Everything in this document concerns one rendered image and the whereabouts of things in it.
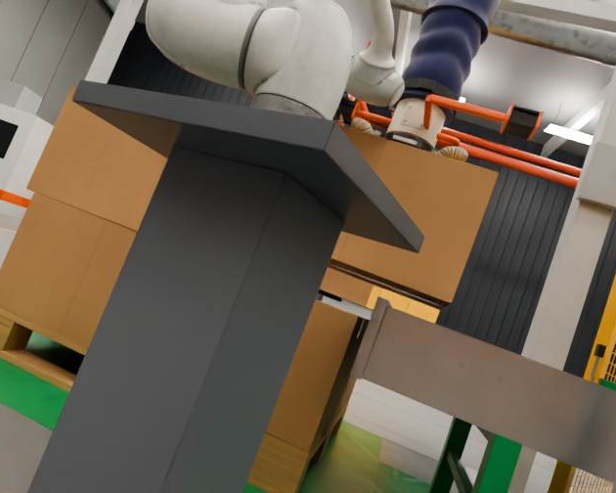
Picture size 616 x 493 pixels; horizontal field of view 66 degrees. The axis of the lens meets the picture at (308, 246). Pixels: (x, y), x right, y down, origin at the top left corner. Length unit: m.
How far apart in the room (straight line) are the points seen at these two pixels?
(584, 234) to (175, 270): 2.22
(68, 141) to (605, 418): 1.77
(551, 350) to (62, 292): 2.13
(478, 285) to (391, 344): 11.22
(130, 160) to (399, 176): 0.89
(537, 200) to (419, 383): 12.03
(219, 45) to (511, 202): 12.16
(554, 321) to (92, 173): 2.13
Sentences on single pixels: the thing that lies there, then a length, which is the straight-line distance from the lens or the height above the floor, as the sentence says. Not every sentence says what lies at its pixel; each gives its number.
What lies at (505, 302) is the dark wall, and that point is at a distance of 12.53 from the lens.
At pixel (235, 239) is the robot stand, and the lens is 0.74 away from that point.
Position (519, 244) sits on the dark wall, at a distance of 12.74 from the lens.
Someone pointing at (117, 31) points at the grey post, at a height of 2.10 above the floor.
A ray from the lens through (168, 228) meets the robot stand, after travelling 0.83.
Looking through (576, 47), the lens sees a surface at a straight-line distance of 7.52.
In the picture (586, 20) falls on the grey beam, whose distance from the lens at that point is 4.27.
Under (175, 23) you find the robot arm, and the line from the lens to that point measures 0.96.
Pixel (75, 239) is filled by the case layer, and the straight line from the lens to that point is 1.75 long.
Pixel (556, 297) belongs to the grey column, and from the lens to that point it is 2.61.
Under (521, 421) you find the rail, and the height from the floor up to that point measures 0.45.
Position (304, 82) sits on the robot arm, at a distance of 0.87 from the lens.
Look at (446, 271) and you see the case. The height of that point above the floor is 0.75.
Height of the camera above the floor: 0.55
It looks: 6 degrees up
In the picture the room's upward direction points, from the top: 21 degrees clockwise
